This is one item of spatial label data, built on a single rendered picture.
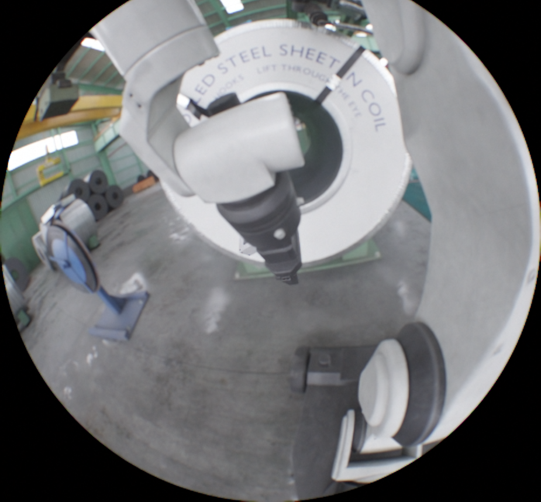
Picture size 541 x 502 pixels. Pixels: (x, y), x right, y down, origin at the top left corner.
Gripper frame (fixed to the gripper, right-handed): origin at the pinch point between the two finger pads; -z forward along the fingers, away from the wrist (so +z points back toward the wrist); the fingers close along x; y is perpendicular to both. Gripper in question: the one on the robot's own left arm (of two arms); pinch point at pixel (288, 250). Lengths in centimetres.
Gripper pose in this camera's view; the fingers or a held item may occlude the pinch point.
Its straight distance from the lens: 34.8
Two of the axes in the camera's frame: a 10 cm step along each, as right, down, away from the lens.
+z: -3.1, -4.7, -8.3
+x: -0.3, -8.7, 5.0
